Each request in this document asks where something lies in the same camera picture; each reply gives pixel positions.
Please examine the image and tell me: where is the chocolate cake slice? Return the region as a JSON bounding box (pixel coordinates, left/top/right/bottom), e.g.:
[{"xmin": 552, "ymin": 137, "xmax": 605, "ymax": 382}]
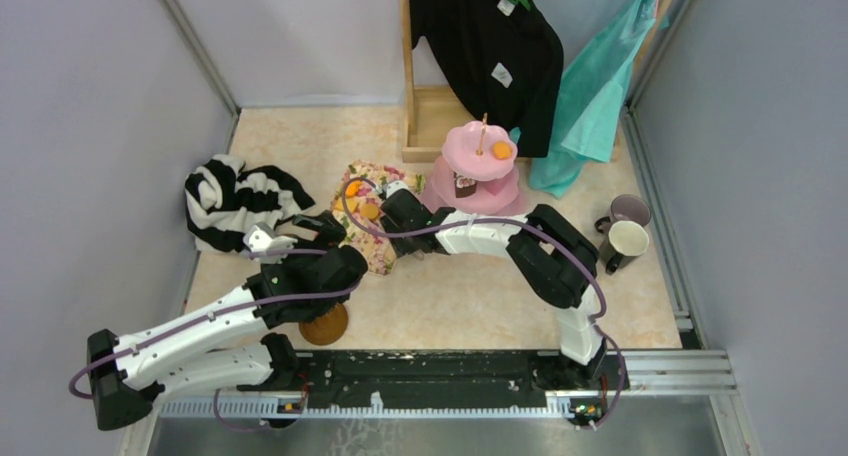
[{"xmin": 453, "ymin": 173, "xmax": 478, "ymax": 199}]

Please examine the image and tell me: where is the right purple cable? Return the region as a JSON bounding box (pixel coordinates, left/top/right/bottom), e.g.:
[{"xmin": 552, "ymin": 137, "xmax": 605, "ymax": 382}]
[{"xmin": 341, "ymin": 177, "xmax": 627, "ymax": 431}]

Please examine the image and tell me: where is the round ridged biscuit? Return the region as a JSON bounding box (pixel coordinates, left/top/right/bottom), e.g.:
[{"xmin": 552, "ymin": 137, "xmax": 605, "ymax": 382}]
[{"xmin": 359, "ymin": 203, "xmax": 380, "ymax": 221}]

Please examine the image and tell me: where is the black and white striped cloth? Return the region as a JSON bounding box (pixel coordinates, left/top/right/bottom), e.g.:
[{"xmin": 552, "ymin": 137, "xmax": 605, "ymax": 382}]
[{"xmin": 184, "ymin": 154, "xmax": 315, "ymax": 254}]

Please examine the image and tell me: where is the orange fish shaped biscuit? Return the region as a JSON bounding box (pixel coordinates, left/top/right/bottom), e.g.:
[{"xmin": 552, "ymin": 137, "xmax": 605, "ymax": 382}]
[{"xmin": 344, "ymin": 180, "xmax": 362, "ymax": 198}]

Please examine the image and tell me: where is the purple mug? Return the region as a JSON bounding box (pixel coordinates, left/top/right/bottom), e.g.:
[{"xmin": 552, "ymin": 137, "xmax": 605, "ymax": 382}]
[{"xmin": 594, "ymin": 194, "xmax": 653, "ymax": 234}]

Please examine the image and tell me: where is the floral serving tray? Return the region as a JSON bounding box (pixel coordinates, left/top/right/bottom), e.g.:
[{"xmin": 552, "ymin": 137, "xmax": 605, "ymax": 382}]
[{"xmin": 331, "ymin": 160, "xmax": 426, "ymax": 275}]

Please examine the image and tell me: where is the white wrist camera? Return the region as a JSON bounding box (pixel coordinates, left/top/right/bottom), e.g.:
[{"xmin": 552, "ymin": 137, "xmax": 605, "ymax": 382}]
[
  {"xmin": 383, "ymin": 180, "xmax": 410, "ymax": 200},
  {"xmin": 242, "ymin": 223, "xmax": 297, "ymax": 261}
]

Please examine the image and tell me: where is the grey mug with white interior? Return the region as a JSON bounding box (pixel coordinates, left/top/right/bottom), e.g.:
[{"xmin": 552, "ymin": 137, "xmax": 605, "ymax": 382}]
[{"xmin": 599, "ymin": 220, "xmax": 650, "ymax": 275}]

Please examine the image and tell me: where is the brown wooden coaster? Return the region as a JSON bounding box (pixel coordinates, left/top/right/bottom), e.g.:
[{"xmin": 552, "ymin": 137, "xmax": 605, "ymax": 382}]
[{"xmin": 299, "ymin": 303, "xmax": 349, "ymax": 346}]

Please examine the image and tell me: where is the pink three-tier cake stand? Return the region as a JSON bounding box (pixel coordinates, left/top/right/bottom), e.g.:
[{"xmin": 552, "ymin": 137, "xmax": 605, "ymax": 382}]
[{"xmin": 420, "ymin": 121, "xmax": 527, "ymax": 216}]

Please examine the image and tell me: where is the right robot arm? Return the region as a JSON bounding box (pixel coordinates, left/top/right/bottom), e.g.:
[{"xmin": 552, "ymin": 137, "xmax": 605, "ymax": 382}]
[{"xmin": 380, "ymin": 183, "xmax": 607, "ymax": 388}]

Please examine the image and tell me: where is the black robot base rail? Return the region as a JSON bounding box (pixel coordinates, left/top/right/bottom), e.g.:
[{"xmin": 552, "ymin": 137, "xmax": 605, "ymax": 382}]
[{"xmin": 237, "ymin": 350, "xmax": 630, "ymax": 426}]

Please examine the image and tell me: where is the round smooth biscuit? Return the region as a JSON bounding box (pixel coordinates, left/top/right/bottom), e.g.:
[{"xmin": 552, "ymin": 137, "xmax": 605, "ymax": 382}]
[{"xmin": 491, "ymin": 141, "xmax": 512, "ymax": 160}]

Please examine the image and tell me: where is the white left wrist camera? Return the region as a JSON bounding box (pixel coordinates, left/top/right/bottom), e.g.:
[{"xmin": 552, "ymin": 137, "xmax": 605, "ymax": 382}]
[{"xmin": 242, "ymin": 223, "xmax": 297, "ymax": 261}]

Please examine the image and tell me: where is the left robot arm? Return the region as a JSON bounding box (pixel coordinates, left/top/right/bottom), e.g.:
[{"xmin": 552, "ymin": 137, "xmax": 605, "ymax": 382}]
[{"xmin": 82, "ymin": 211, "xmax": 368, "ymax": 431}]

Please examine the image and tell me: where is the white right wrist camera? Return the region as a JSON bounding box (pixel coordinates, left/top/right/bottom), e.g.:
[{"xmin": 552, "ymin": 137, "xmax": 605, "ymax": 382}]
[{"xmin": 383, "ymin": 180, "xmax": 410, "ymax": 200}]

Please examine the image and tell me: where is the teal t-shirt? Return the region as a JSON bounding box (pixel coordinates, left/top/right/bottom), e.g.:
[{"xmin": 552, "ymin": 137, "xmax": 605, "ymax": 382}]
[{"xmin": 527, "ymin": 0, "xmax": 659, "ymax": 198}]

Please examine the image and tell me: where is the black t-shirt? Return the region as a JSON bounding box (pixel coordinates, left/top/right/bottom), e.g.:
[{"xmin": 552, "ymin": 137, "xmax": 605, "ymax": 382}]
[{"xmin": 409, "ymin": 0, "xmax": 564, "ymax": 158}]

